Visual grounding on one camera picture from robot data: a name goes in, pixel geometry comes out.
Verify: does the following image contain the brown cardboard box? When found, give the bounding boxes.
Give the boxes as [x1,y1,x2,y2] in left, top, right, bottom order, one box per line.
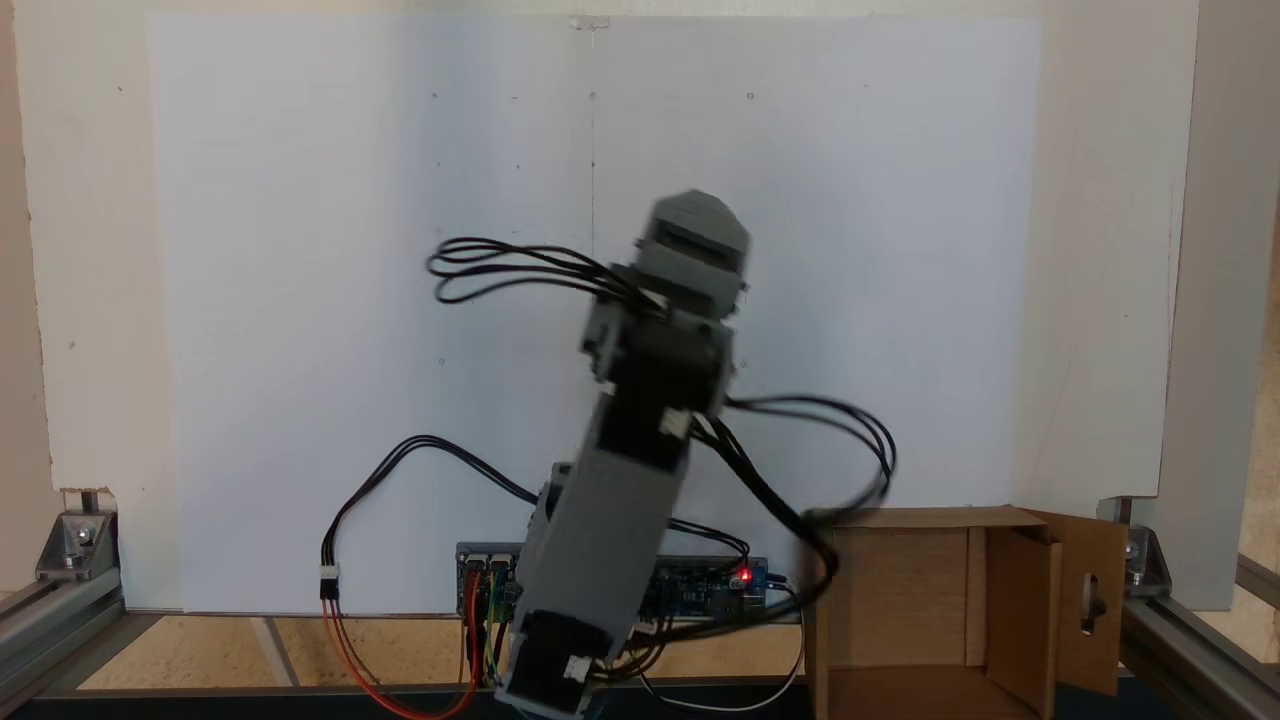
[803,505,1131,720]

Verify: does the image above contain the small board with jumper wires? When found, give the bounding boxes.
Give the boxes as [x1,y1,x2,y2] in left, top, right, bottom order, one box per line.
[459,553,523,618]

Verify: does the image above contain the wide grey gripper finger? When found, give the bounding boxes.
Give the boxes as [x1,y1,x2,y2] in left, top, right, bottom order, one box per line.
[648,188,752,259]

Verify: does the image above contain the blue circuit board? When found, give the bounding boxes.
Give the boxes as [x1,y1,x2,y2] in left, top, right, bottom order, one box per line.
[645,558,769,621]

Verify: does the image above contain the black cable with white connector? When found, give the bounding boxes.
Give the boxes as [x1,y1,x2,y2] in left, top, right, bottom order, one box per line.
[319,434,542,602]

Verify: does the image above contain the aluminium corner bracket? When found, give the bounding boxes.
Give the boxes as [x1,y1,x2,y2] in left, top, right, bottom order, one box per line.
[36,510,121,583]
[1124,524,1174,599]

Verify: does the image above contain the white paper sheet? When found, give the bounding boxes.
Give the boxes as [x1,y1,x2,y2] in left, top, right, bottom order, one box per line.
[148,14,1041,616]

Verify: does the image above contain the coloured jumper wires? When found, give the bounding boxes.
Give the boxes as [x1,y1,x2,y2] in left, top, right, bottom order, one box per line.
[461,570,517,696]

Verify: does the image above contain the aluminium frame rail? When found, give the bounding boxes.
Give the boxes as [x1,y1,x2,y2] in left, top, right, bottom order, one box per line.
[1118,590,1280,720]
[0,572,129,713]

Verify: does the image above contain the aluminium frame post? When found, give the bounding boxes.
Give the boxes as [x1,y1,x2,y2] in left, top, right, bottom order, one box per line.
[1160,0,1280,613]

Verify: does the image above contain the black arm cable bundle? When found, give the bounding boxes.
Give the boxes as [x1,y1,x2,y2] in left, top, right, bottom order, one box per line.
[427,237,663,307]
[668,394,898,641]

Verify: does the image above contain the orange and red wires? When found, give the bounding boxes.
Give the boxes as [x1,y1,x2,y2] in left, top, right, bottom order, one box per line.
[322,598,483,720]

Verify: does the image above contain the grey circuit board tray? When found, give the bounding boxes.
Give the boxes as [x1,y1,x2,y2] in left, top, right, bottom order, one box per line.
[455,542,771,624]

